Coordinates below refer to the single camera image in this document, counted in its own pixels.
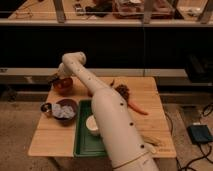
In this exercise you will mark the green plastic tray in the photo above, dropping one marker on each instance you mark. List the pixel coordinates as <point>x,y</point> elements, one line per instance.
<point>86,144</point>

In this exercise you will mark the dark brown pinecone object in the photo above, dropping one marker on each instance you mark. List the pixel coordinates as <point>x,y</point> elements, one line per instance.
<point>123,90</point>

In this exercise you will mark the dark purple bowl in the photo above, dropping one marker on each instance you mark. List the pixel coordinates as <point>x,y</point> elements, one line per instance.
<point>67,102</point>

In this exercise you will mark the orange carrot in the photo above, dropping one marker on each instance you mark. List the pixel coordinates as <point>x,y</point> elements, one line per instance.
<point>137,109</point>

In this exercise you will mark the crumpled white cloth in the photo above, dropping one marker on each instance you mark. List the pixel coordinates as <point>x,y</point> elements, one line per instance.
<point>63,112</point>

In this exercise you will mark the black power adapter box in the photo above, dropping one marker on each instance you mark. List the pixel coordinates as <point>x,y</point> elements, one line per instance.
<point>199,134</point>

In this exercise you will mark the orange fruit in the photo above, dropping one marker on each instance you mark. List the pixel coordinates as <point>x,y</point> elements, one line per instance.
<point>89,93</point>

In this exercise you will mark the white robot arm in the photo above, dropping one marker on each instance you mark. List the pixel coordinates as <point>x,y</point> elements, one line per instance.
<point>123,143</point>

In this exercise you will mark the small metal cup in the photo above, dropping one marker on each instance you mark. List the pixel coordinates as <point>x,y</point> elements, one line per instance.
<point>46,108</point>

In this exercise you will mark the red bowl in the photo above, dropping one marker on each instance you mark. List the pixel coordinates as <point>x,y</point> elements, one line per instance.
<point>63,86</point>

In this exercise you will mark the wooden table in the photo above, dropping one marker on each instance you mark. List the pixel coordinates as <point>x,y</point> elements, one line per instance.
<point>51,139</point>

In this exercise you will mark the white cup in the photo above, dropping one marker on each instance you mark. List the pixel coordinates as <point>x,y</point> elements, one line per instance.
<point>92,126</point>

